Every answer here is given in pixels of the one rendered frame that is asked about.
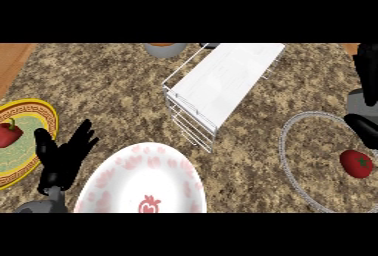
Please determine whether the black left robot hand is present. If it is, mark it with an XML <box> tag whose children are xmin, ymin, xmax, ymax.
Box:
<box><xmin>33</xmin><ymin>118</ymin><xmax>101</xmax><ymax>196</ymax></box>

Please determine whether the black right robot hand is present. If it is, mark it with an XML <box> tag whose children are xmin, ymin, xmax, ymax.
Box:
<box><xmin>343</xmin><ymin>43</ymin><xmax>378</xmax><ymax>150</ymax></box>

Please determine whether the round clear placemat, grey rim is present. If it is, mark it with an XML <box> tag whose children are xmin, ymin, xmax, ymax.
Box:
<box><xmin>279</xmin><ymin>111</ymin><xmax>378</xmax><ymax>214</ymax></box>

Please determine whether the grey cupcake with orange top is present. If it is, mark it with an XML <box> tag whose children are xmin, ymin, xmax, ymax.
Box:
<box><xmin>144</xmin><ymin>42</ymin><xmax>191</xmax><ymax>60</ymax></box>

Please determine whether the yellow patterned plate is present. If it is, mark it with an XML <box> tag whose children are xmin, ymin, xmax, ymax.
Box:
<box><xmin>0</xmin><ymin>98</ymin><xmax>61</xmax><ymax>191</ymax></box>

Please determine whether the red bell pepper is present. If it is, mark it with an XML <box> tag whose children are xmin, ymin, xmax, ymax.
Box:
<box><xmin>0</xmin><ymin>117</ymin><xmax>26</xmax><ymax>149</ymax></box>

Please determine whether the white plate with pink flowers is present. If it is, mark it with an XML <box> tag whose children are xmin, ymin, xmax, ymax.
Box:
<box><xmin>73</xmin><ymin>142</ymin><xmax>209</xmax><ymax>214</ymax></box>

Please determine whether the red tomato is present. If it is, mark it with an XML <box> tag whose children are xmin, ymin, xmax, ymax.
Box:
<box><xmin>339</xmin><ymin>149</ymin><xmax>375</xmax><ymax>180</ymax></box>

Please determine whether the white wire tiered shelf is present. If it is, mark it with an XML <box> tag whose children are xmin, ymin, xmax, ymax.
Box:
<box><xmin>161</xmin><ymin>42</ymin><xmax>288</xmax><ymax>154</ymax></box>

